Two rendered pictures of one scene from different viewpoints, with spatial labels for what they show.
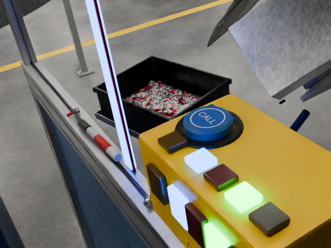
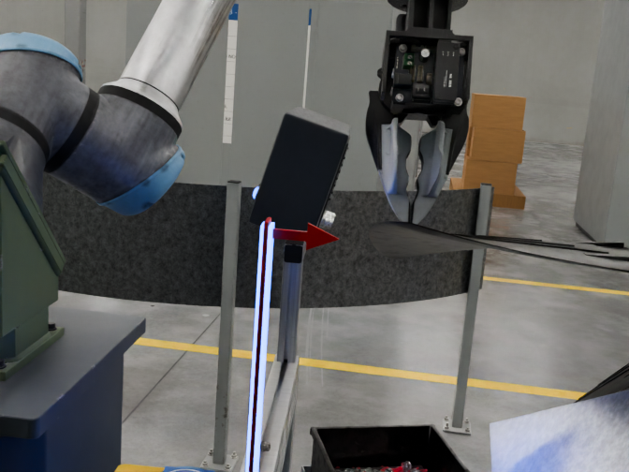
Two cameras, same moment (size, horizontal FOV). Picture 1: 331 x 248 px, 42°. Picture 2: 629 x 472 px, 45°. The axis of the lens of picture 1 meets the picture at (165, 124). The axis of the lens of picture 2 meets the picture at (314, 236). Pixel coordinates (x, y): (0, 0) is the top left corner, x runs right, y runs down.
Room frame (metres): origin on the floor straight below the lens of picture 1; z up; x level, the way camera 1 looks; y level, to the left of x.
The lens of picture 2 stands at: (-0.04, -0.28, 1.32)
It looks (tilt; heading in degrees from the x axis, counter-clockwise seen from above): 12 degrees down; 28
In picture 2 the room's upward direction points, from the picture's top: 4 degrees clockwise
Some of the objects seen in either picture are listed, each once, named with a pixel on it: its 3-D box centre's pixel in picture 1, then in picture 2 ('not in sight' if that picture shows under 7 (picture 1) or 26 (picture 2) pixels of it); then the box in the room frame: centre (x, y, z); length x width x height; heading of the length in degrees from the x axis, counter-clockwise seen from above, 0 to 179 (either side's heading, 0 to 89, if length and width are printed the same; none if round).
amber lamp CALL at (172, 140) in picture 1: (172, 141); not in sight; (0.27, 0.00, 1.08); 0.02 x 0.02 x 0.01; 25
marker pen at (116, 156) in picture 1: (98, 139); not in sight; (0.60, 0.12, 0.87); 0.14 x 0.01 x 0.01; 29
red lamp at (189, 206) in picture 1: (197, 226); not in sight; (0.21, -0.01, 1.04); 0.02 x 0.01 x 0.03; 25
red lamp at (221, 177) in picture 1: (220, 177); not in sight; (0.22, -0.03, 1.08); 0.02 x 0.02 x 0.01; 25
